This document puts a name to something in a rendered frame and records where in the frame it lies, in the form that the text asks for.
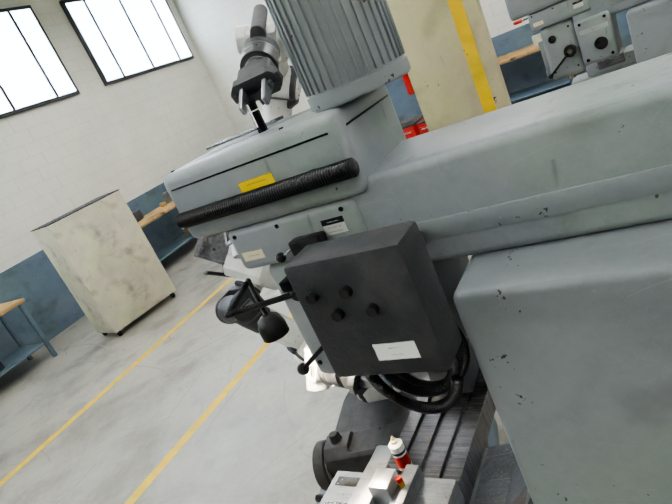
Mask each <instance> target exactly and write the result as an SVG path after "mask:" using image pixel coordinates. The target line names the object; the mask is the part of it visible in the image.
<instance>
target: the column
mask: <svg viewBox="0 0 672 504"><path fill-rule="evenodd" d="M453 300H454V303H455V306H456V308H457V311H458V313H459V316H460V318H461V321H462V323H463V326H464V328H465V331H466V334H467V336H468V339H469V341H470V344H471V346H472V349H473V351H474V354H475V356H476V359H477V361H478V364H479V367H480V369H481V372H482V374H483V377H484V379H485V382H486V384H487V387H488V389H489V392H490V394H491V397H492V400H493V402H494V405H495V407H496V410H497V412H498V415H499V417H500V420H501V422H502V425H503V427H504V430H505V433H506V435H507V438H508V440H509V443H510V445H511V448H512V450H513V453H514V455H515V458H516V460H517V463H518V466H519V468H520V471H521V473H522V476H523V478H524V481H525V483H526V486H527V488H528V491H529V493H530V496H531V498H532V501H533V504H672V219H667V220H661V221H656V222H650V223H645V224H639V225H634V226H628V227H623V228H617V229H612V230H606V231H601V232H595V233H590V234H584V235H579V236H573V237H568V238H562V239H557V240H551V241H546V242H540V243H535V244H529V245H524V246H518V247H513V248H507V249H502V250H496V251H491V252H485V253H480V254H474V255H472V257H471V259H470V261H469V263H468V265H467V267H466V270H465V272H464V274H463V276H462V278H461V280H460V282H459V284H458V286H457V288H456V290H455V292H454V297H453Z"/></svg>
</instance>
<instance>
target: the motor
mask: <svg viewBox="0 0 672 504"><path fill-rule="evenodd" d="M264 1H265V3H266V6H267V8H268V10H269V13H270V15H271V17H272V20H273V22H274V24H275V27H276V29H277V31H278V33H279V36H280V38H281V40H282V43H283V45H284V47H285V50H286V52H287V54H288V56H289V59H290V61H291V63H292V66H293V68H294V70H295V73H296V75H297V77H298V80H299V82H300V84H301V86H302V89H303V91H304V93H305V96H306V97H308V98H309V99H308V100H307V101H308V103H309V105H310V108H311V110H312V112H315V113H319V112H323V111H326V110H328V109H331V108H334V107H337V106H339V105H342V104H344V103H347V102H349V101H351V100H354V99H356V98H358V97H361V96H363V95H365V94H367V93H370V92H372V91H374V90H376V89H378V88H380V87H382V86H384V85H387V84H389V83H391V82H392V81H394V80H396V79H398V78H400V77H402V76H404V75H405V74H407V73H408V72H409V71H410V70H409V69H411V66H410V63H409V60H408V58H407V56H404V55H403V54H404V53H405V50H404V47H403V45H402V42H401V39H400V36H399V34H398V31H397V28H396V26H395V23H394V20H393V17H392V15H391V12H390V9H389V6H388V4H387V1H386V0H264Z"/></svg>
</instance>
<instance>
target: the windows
mask: <svg viewBox="0 0 672 504"><path fill-rule="evenodd" d="M59 4H60V5H61V7H62V9H63V11H64V13H65V14H66V16H67V18H68V20H69V22H70V23H71V25H72V27H73V29H74V31H75V33H76V34H77V36H78V38H79V40H80V42H81V43H82V45H83V47H84V49H85V51H86V53H87V54H88V56H89V58H90V60H91V62H92V63H93V65H94V67H95V69H96V71H97V73H98V74H99V76H100V78H101V80H102V82H103V83H104V85H105V86H108V85H111V84H114V83H117V82H121V81H124V80H127V79H130V78H133V77H136V76H140V75H143V74H146V73H149V72H152V71H156V70H159V69H162V68H165V67H168V66H172V65H175V64H178V63H181V62H184V61H188V60H191V59H193V58H194V56H193V54H192V52H191V50H190V48H189V46H188V44H187V42H186V40H185V38H184V36H183V34H182V32H181V30H180V28H179V26H178V23H177V21H176V19H175V17H174V15H173V13H172V11H171V9H170V7H169V5H168V3H167V1H166V0H61V1H59ZM79 94H80V92H79V90H78V88H77V86H76V85H75V83H74V81H73V79H72V78H71V76H70V74H69V72H68V70H67V69H66V67H65V65H64V63H63V62H62V60H61V58H60V56H59V55H58V53H57V51H56V49H55V48H54V46H53V44H52V42H51V41H50V39H49V37H48V35H47V33H46V32H45V30H44V28H43V26H42V25H41V23H40V21H39V19H38V18H37V16H36V14H35V12H34V11H33V9H32V7H31V5H25V6H18V7H11V8H4V9H0V119H3V118H6V117H9V116H12V115H15V114H18V113H22V112H25V111H28V110H31V109H34V108H38V107H41V106H44V105H47V104H50V103H54V102H57V101H60V100H63V99H66V98H70V97H73V96H76V95H79Z"/></svg>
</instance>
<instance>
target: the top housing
mask: <svg viewBox="0 0 672 504"><path fill-rule="evenodd" d="M267 128H268V130H266V131H264V132H262V133H260V134H259V132H258V130H256V131H253V132H251V133H248V134H246V135H243V136H241V137H238V138H236V139H234V140H231V141H229V142H226V143H224V144H222V145H221V146H219V147H217V148H215V149H213V150H211V151H210V152H208V153H206V154H204V155H202V156H200V157H199V158H197V159H195V160H193V161H191V162H189V163H188V164H186V165H184V166H182V167H180V168H178V169H177V170H173V171H171V173H169V174H168V175H167V176H166V177H165V179H164V185H165V187H166V189H167V191H168V193H169V195H170V197H171V198H172V200H173V202H174V204H175V206H176V207H177V209H178V211H179V213H183V212H186V211H189V210H192V209H195V208H198V207H201V206H204V205H207V204H210V203H212V202H214V201H219V200H222V199H225V198H229V197H232V196H235V195H238V194H241V193H244V192H247V191H250V190H253V189H256V188H259V187H262V186H266V185H268V184H271V183H274V182H278V181H280V180H283V179H286V178H290V177H293V176H296V175H299V174H302V173H305V172H308V171H309V170H312V169H317V168H320V167H324V166H327V165H329V164H332V163H335V162H338V161H341V160H344V159H347V158H350V157H352V158H354V159H355V160H356V161H357V162H358V165H359V169H360V171H359V174H358V176H357V177H354V178H351V179H348V180H345V181H340V182H337V183H334V184H331V185H328V186H324V187H321V188H318V189H315V190H312V191H308V192H305V193H302V194H298V195H295V196H292V197H288V198H285V199H282V200H278V201H275V202H272V203H268V204H265V205H262V206H258V207H255V208H252V209H248V210H245V211H242V212H239V213H235V214H232V215H229V216H226V217H222V218H219V219H216V220H212V221H209V222H206V223H202V224H199V225H196V226H192V227H189V228H188V229H189V231H190V233H191V234H192V236H193V237H195V238H205V237H209V236H212V235H216V234H219V233H223V232H227V231H230V230H234V229H237V228H241V227H244V226H248V225H252V224H255V223H259V222H262V221H266V220H269V219H273V218H277V217H280V216H284V215H287V214H291V213H294V212H298V211H302V210H305V209H309V208H312V207H316V206H319V205H323V204H327V203H330V202H334V201H337V200H341V199H344V198H348V197H352V196H355V195H359V194H361V193H363V192H365V191H366V190H367V188H368V174H369V172H370V171H371V170H372V169H373V168H374V167H375V166H376V165H377V164H378V163H379V162H380V161H381V160H383V159H384V158H385V157H386V156H387V155H388V154H389V153H390V152H391V151H392V150H393V149H394V148H395V147H396V146H397V145H398V144H399V143H400V142H401V141H403V140H406V137H405V135H404V132H403V129H402V127H401V124H400V122H399V119H398V116H397V114H396V111H395V109H394V106H393V103H392V101H391V98H390V96H389V93H388V90H387V88H386V86H385V85H384V86H382V87H380V88H378V89H376V90H374V91H372V92H370V93H367V94H365V95H363V96H361V97H358V98H356V99H354V100H351V101H349V102H347V103H344V104H342V105H339V106H337V107H334V108H331V109H328V110H326V111H323V112H319V113H315V112H312V110H311V108H309V109H307V110H304V111H302V112H299V113H297V114H294V115H292V116H290V117H287V118H285V119H282V120H280V121H277V122H276V123H274V124H271V125H269V126H267Z"/></svg>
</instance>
